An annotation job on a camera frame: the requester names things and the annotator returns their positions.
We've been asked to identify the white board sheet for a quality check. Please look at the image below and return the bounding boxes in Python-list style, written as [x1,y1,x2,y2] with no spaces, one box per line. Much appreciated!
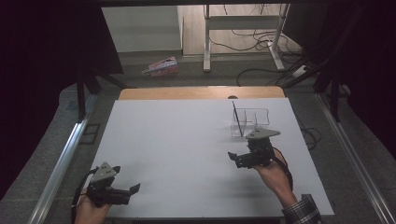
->
[92,98,335,219]

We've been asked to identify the tangled black floor cables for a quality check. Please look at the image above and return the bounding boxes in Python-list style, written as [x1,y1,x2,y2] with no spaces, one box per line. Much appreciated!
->
[207,4,304,54]

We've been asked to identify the pink printed packet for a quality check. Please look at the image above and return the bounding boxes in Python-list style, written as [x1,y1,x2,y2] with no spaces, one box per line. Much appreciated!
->
[141,56,180,77]

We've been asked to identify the white metal desk frame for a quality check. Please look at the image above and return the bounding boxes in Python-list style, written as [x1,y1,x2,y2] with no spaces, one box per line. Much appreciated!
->
[203,3,291,74]

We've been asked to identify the thin black coiled cable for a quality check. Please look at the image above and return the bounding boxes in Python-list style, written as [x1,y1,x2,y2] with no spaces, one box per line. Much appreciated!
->
[295,115,323,151]

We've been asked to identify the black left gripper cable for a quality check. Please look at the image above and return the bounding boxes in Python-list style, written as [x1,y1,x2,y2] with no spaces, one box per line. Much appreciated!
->
[70,167,100,224]

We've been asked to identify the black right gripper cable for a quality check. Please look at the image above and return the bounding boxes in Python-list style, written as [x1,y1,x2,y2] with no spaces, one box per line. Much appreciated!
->
[272,146,295,191]

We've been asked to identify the thin black pen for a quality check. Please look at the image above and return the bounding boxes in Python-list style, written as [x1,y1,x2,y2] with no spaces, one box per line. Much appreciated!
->
[232,100,245,137]

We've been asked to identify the aluminium floor rail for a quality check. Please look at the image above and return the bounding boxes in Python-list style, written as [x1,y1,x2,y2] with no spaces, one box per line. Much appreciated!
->
[27,92,99,224]
[315,92,396,224]

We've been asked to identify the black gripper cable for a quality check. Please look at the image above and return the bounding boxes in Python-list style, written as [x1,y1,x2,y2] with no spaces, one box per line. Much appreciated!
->
[70,167,100,224]
[272,146,295,191]

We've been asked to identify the dark curtain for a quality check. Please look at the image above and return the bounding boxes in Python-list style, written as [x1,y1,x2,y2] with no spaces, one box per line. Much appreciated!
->
[284,0,396,161]
[0,0,124,200]

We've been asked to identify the black looped floor cable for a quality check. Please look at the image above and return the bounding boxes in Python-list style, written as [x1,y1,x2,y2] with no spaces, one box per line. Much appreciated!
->
[235,67,283,87]

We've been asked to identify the wooden table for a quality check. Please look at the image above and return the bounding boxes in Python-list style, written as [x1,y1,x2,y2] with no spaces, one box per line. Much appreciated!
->
[119,86,286,101]

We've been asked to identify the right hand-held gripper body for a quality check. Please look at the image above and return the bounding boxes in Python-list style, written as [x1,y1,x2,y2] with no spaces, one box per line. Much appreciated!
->
[234,127,281,170]

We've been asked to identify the white power strip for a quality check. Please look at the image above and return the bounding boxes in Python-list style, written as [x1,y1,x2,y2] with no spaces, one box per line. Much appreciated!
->
[291,64,309,78]

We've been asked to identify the clear acrylic organizer box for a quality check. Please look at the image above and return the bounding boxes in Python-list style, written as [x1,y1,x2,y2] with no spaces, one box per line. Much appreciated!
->
[230,107,271,138]

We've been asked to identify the person's left hand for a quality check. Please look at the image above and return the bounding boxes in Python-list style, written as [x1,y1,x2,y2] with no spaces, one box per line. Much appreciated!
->
[74,195,112,224]

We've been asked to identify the white cabinet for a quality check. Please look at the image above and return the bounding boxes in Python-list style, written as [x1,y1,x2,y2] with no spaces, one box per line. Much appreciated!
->
[101,6,183,53]

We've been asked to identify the person's right hand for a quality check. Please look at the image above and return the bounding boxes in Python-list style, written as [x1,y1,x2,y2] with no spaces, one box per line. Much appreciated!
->
[252,148,299,208]

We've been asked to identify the black metal stand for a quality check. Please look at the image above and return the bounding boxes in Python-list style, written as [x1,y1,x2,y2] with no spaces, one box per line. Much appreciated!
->
[282,6,368,123]
[76,72,129,123]

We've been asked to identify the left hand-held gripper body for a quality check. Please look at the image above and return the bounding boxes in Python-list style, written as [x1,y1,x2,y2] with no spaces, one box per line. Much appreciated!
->
[86,161,133,208]

